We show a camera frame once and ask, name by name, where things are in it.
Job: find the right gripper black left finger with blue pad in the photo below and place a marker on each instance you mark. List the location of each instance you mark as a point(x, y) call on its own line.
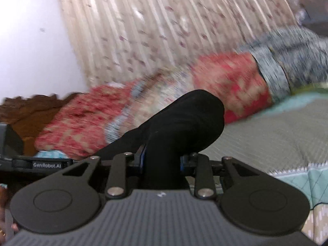
point(94, 178)

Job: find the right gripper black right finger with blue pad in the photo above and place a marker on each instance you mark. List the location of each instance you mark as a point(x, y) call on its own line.
point(228, 170)

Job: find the black pants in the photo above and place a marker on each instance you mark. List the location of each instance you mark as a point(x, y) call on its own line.
point(188, 125)

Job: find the carved wooden headboard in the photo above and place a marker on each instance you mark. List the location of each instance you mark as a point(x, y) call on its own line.
point(29, 116)

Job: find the patterned bedsheet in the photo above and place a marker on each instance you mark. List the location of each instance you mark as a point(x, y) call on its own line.
point(289, 142)

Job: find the red floral patchwork quilt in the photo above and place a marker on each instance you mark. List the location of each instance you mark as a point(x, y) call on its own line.
point(247, 80)

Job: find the beige leaf pattern curtain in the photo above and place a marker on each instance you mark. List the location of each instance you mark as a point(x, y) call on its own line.
point(121, 40)

